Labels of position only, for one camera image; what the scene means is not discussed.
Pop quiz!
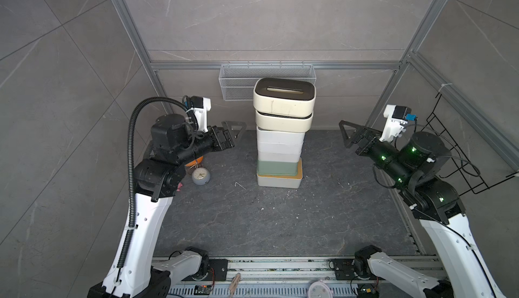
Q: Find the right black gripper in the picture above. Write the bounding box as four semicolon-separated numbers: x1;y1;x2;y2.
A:
339;121;412;189

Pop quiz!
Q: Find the cream box dark lid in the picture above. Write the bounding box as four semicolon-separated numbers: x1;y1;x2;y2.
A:
255;111;314;133
253;78;316;118

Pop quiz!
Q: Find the grey lid white tissue box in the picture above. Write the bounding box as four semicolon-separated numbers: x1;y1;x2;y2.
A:
256;126;305;145

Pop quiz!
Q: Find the small bamboo lid tissue box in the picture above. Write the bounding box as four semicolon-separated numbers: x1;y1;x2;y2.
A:
258;152;301;163

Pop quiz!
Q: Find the cream box dark lid back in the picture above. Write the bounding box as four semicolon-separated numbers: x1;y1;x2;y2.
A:
253;78;316;118

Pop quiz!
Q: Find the green tissue box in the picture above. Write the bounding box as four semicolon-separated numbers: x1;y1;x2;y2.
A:
257;160;299;176

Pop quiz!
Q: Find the large bamboo lid tissue box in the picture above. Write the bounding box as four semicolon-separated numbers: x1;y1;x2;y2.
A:
257;159;303;189

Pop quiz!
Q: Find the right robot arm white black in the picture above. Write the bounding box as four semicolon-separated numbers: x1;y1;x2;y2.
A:
339;120;504;297

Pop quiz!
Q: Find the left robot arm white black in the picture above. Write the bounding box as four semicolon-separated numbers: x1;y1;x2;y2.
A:
87;114;246;297

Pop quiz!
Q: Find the orange plush toy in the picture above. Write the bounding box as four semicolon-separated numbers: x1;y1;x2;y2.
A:
185;156;204;168

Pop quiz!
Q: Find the small grey alarm clock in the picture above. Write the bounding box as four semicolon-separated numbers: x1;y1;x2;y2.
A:
191;167;211;186

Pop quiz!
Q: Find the pink round object front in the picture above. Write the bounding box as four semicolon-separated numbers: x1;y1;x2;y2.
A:
307;280;333;298

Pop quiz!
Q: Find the small circuit board front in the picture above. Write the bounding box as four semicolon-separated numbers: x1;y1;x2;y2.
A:
193;285;214;295

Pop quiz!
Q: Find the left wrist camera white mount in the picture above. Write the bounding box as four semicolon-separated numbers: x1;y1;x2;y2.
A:
182;96;212;133

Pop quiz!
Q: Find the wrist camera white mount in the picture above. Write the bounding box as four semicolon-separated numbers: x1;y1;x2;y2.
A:
379;105;418;143
182;96;212;133

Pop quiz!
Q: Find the white wire mesh basket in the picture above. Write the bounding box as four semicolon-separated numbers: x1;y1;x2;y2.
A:
218;64;316;102

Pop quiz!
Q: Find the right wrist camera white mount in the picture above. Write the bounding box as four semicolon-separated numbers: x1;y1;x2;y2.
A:
379;105;418;143

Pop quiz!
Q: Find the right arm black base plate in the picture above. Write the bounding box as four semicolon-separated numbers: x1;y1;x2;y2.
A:
328;257;365;280

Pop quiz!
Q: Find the black wire hook rack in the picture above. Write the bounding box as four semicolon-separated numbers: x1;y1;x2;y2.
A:
417;93;518;197

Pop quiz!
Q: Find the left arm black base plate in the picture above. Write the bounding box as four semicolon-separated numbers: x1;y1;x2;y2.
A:
208;259;229;282

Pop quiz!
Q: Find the wooden brush handle front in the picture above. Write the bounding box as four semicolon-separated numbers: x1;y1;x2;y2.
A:
228;273;241;298

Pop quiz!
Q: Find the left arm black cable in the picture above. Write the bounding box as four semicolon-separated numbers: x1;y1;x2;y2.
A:
115;96;187;270

